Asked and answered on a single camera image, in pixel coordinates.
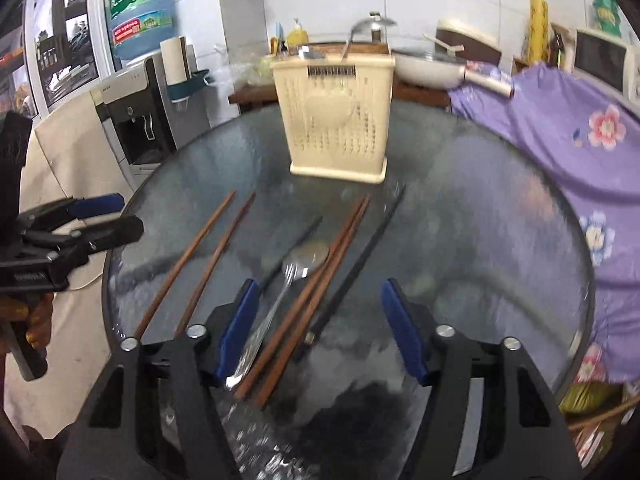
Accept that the clear plastic bag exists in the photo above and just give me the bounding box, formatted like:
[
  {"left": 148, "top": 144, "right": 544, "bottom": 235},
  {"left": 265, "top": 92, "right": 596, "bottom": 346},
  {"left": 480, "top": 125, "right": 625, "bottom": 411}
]
[{"left": 215, "top": 45, "right": 276, "bottom": 88}]

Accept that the yellow dish soap bottle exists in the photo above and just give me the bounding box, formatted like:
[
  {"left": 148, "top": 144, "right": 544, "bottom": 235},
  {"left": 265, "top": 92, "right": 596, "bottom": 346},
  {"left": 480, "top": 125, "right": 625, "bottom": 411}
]
[{"left": 286, "top": 17, "right": 310, "bottom": 46}]

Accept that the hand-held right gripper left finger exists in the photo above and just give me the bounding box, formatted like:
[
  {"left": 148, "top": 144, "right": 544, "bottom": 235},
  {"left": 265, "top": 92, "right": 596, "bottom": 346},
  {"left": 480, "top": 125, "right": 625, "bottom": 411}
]
[{"left": 55, "top": 277, "right": 263, "bottom": 480}]

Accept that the brown cream rice cooker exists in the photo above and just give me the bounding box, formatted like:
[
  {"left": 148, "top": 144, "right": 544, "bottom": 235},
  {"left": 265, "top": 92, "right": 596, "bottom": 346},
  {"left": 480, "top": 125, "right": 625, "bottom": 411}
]
[{"left": 434, "top": 17, "right": 503, "bottom": 66}]

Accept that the pair of brown wooden chopsticks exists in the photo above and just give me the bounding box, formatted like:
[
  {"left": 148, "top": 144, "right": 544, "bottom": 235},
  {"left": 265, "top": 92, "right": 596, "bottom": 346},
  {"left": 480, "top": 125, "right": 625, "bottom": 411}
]
[{"left": 254, "top": 196, "right": 372, "bottom": 408}]

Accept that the white pan with lid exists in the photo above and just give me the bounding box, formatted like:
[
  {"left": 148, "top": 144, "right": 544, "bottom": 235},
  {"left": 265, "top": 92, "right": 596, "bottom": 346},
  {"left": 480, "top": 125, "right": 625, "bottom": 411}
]
[{"left": 391, "top": 46, "right": 516, "bottom": 100}]

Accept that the yellow cling wrap roll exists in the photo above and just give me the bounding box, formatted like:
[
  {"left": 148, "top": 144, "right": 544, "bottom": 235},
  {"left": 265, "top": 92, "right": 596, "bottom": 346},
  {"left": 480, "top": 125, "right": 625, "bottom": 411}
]
[{"left": 522, "top": 0, "right": 550, "bottom": 61}]

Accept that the water dispenser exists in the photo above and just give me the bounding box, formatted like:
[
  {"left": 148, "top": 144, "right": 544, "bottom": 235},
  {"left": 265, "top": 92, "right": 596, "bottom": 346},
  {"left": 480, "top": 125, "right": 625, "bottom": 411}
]
[{"left": 95, "top": 55, "right": 213, "bottom": 181}]

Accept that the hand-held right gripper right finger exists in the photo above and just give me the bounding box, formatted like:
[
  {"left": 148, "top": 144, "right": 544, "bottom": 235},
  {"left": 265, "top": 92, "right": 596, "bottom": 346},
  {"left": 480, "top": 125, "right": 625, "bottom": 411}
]
[{"left": 381, "top": 277, "right": 583, "bottom": 480}]

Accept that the blue water jug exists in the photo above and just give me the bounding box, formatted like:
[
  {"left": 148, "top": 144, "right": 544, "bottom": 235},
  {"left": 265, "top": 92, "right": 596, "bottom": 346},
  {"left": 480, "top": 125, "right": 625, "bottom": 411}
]
[{"left": 107, "top": 0, "right": 173, "bottom": 61}]

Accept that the person's left hand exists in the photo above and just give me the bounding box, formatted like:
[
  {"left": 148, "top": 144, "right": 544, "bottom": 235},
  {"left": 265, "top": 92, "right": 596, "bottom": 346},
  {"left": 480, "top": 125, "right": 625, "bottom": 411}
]
[{"left": 19, "top": 291, "right": 56, "bottom": 350}]

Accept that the sliding window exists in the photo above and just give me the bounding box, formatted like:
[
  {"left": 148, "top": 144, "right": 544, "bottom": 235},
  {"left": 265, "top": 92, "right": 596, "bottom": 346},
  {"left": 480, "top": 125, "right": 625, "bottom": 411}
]
[{"left": 0, "top": 0, "right": 113, "bottom": 116}]

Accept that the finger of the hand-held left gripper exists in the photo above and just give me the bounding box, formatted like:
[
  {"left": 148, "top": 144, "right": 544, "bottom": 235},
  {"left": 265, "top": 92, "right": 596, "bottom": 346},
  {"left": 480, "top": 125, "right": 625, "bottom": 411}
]
[
  {"left": 30, "top": 216, "right": 145, "bottom": 266},
  {"left": 22, "top": 192, "right": 126, "bottom": 228}
]

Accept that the steel slotted ladle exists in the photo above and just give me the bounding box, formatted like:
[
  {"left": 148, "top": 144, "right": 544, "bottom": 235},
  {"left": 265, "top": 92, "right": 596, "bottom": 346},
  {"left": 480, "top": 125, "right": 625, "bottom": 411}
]
[{"left": 341, "top": 14, "right": 398, "bottom": 61}]

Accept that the cream plastic utensil holder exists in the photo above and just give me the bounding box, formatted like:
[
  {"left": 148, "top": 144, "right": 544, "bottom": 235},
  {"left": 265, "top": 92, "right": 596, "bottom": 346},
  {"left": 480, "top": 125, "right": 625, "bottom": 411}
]
[{"left": 270, "top": 52, "right": 397, "bottom": 184}]

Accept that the teal wall holder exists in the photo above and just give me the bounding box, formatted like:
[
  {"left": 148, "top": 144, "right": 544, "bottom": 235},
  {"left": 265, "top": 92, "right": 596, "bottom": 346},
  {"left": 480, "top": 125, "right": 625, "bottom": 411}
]
[{"left": 166, "top": 70, "right": 216, "bottom": 111}]

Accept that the dark wooden side table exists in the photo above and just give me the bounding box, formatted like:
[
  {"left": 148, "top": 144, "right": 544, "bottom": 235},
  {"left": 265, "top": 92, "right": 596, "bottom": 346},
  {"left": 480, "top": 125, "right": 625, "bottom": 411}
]
[{"left": 229, "top": 82, "right": 451, "bottom": 111}]

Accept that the purple floral cloth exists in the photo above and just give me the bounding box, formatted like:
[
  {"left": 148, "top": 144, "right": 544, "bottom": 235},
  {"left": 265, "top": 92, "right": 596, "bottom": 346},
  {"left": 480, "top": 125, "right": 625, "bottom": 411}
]
[{"left": 447, "top": 60, "right": 640, "bottom": 386}]

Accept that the small steel spoon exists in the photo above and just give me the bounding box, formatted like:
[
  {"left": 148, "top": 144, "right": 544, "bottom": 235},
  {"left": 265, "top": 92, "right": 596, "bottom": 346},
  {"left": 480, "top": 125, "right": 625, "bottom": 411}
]
[{"left": 225, "top": 242, "right": 331, "bottom": 391}]

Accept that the white microwave oven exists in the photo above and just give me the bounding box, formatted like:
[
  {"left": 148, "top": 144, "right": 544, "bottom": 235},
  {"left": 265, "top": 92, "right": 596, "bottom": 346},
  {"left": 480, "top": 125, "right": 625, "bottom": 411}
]
[{"left": 572, "top": 27, "right": 640, "bottom": 103}]

